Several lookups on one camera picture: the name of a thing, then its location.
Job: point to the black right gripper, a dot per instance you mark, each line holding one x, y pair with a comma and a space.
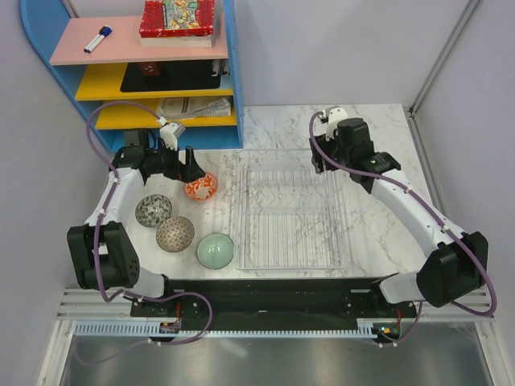
316, 158

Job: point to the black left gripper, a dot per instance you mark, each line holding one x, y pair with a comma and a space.
187, 173

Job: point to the orange floral bowl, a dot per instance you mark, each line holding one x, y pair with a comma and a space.
202, 189

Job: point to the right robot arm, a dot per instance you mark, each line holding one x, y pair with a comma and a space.
455, 270

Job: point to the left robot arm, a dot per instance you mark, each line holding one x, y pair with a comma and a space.
102, 253

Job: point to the grey floral bowl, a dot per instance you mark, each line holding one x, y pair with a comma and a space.
152, 210

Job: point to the brown lattice bowl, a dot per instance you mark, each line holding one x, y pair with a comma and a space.
175, 234

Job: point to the folded newspaper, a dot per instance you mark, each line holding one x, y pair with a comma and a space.
180, 108

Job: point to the pale green bowl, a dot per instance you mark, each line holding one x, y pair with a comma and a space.
215, 251

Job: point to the dark red box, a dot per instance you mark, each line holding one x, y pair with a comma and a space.
150, 69

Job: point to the blue shelf unit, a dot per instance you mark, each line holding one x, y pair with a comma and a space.
111, 73

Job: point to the red patterned book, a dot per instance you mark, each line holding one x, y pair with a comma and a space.
178, 24

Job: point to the blue white marker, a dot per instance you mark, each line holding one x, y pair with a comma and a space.
104, 32

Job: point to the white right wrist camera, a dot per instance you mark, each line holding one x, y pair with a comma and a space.
331, 117

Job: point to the white wire dish rack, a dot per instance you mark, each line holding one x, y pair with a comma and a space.
290, 217

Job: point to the white slotted cable duct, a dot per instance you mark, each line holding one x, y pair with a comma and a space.
157, 329

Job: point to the aluminium frame post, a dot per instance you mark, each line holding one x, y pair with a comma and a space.
457, 31

